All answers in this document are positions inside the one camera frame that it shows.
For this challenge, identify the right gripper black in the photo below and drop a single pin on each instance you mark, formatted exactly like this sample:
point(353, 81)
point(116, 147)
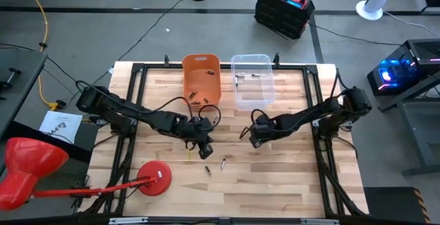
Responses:
point(264, 128)

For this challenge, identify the small white tag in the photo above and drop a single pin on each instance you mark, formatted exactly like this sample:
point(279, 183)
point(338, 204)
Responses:
point(110, 69)

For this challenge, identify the black computer tower RGB lights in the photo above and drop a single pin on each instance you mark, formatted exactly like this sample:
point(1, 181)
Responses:
point(423, 56)

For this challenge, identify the white paper manual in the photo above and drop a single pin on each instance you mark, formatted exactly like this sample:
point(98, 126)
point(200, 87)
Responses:
point(62, 125)

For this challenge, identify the orange plastic basket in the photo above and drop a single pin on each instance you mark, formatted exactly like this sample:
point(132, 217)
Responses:
point(201, 84)

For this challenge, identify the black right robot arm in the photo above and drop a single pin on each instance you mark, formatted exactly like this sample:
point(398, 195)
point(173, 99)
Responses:
point(309, 115)

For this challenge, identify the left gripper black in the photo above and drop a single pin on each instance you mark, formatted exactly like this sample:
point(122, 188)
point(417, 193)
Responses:
point(201, 130)

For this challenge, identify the red desk lamp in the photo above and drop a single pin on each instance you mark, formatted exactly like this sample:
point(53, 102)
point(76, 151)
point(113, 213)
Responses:
point(27, 163)

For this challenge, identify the black table clamp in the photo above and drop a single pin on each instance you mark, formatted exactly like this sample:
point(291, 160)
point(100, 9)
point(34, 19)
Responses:
point(276, 59)
point(166, 60)

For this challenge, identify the silver metal bracket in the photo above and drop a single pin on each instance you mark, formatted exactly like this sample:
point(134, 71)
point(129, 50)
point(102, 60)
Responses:
point(319, 221)
point(129, 220)

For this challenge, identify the black clamp tool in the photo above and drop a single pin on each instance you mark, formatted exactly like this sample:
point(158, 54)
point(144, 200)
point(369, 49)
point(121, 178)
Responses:
point(12, 75)

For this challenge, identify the dark grey AA battery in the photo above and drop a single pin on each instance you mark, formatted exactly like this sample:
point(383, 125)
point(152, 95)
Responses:
point(216, 119)

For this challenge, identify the dark grey desk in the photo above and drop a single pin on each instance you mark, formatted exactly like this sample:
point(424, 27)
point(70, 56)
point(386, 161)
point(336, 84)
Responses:
point(20, 91)

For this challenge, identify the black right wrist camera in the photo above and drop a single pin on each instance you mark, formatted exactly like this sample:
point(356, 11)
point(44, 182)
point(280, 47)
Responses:
point(256, 142)

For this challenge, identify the black box hazard stripe edge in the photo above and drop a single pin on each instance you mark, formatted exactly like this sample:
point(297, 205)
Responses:
point(392, 204)

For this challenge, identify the clear plastic container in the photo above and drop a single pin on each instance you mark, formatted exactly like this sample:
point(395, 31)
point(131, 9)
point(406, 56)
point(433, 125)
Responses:
point(254, 94)

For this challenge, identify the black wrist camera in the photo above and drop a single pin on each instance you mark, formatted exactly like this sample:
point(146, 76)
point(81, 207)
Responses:
point(206, 151)
point(256, 142)

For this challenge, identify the black rail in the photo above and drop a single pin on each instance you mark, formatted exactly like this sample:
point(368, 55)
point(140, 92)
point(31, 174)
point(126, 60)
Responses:
point(178, 222)

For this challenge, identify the black aluminium table frame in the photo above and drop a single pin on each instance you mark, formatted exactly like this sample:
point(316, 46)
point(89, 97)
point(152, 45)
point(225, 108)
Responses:
point(161, 67)

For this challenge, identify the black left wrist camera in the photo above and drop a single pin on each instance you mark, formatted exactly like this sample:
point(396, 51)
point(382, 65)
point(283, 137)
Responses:
point(206, 151)

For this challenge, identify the black flat box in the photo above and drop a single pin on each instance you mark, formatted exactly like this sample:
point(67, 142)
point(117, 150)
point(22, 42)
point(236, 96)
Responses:
point(86, 146)

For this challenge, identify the black red tool case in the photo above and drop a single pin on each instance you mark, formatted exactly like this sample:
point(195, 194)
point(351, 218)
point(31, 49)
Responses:
point(282, 15)

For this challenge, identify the grey metal side table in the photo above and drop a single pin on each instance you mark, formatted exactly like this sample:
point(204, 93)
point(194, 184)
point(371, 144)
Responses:
point(423, 139)

